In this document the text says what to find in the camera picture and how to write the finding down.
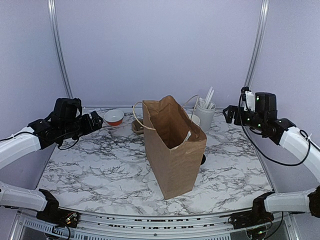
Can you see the stack of white paper cups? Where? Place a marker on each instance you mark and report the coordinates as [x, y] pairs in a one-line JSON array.
[[195, 119]]

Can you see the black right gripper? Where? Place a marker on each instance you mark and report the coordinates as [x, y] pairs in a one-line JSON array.
[[232, 108]]

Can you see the white ribbed straw holder cup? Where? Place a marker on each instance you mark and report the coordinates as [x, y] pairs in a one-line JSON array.
[[205, 115]]

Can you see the left aluminium frame post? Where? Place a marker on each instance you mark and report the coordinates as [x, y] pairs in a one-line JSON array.
[[58, 47]]

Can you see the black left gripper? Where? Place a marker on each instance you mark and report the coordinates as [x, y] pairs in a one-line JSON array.
[[89, 126]]

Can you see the orange and white bowl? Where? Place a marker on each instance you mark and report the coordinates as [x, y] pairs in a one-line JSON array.
[[114, 117]]

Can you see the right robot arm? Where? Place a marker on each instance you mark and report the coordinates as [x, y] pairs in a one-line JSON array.
[[258, 111]]

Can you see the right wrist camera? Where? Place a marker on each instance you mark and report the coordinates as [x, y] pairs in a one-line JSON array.
[[248, 97]]

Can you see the front aluminium rail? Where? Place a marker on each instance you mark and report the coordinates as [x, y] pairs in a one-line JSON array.
[[234, 225]]

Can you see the white wrapped straws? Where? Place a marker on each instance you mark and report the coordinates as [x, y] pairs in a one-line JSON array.
[[206, 103]]

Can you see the white straw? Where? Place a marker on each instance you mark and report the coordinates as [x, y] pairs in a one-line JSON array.
[[187, 136]]

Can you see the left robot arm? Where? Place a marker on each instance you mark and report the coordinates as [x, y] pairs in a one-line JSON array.
[[66, 121]]

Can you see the brown paper bag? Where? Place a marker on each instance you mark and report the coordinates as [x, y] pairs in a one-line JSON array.
[[174, 162]]

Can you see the right aluminium frame post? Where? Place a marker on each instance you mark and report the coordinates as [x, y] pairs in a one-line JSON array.
[[258, 42]]

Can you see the aluminium frame post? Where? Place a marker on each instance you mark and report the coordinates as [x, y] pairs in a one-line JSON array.
[[58, 47], [258, 42]]

